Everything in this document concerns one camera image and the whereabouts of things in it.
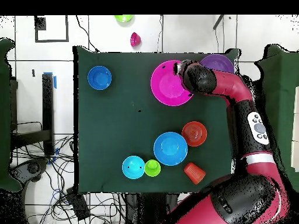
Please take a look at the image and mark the large pink plastic bowl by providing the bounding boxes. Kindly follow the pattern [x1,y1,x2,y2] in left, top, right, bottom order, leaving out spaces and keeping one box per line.
[150,59,194,107]

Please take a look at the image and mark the large light blue bowl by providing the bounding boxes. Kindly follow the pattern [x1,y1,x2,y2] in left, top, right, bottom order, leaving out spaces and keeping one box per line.
[153,131,189,167]

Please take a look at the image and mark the orange plastic cup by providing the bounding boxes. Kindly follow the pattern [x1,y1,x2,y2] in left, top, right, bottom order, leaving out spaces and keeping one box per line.
[183,162,207,186]

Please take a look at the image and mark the green bowl on floor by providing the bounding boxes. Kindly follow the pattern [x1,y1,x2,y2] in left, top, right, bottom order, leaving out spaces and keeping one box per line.
[114,15,134,23]

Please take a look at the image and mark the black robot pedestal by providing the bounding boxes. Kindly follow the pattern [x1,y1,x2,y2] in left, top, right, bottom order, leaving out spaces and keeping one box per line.
[124,192,179,224]

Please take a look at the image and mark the small magenta bowl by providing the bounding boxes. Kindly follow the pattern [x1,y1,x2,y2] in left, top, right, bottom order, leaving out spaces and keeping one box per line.
[130,32,142,48]

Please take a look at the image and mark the tangle of black cables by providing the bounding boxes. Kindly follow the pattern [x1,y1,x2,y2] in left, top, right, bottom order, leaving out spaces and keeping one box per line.
[11,135,127,224]

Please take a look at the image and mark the green cloth side table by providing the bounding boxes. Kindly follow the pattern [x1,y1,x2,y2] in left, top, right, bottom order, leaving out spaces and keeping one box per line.
[254,44,299,187]
[0,38,23,193]

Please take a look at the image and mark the large purple plastic bowl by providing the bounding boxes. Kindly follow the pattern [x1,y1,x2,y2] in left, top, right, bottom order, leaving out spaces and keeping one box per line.
[200,54,235,75]

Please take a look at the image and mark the thin black floor cable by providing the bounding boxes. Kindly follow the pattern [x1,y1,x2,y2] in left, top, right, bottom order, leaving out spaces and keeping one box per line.
[75,15,99,53]

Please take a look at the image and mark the black metal stand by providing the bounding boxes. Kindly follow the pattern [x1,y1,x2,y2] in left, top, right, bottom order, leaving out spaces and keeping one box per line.
[10,73,55,156]

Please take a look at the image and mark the small dark blue bowl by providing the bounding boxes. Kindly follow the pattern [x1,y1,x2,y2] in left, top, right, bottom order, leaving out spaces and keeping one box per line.
[87,65,113,91]

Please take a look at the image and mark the dark green tablecloth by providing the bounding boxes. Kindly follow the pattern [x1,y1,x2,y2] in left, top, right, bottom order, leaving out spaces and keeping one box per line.
[73,45,239,195]

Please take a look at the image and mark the green plastic cup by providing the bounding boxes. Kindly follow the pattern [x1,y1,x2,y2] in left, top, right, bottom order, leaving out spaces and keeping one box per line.
[144,159,161,177]

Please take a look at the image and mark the small cyan ribbed bowl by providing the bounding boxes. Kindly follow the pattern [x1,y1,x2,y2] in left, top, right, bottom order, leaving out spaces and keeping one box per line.
[121,155,146,180]

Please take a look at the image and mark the orange plastic bowl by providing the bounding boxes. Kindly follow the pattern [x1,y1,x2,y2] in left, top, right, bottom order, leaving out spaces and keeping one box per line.
[181,121,208,147]

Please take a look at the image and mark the white box stack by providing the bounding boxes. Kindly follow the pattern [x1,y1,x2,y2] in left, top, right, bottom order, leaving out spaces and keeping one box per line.
[290,86,299,172]

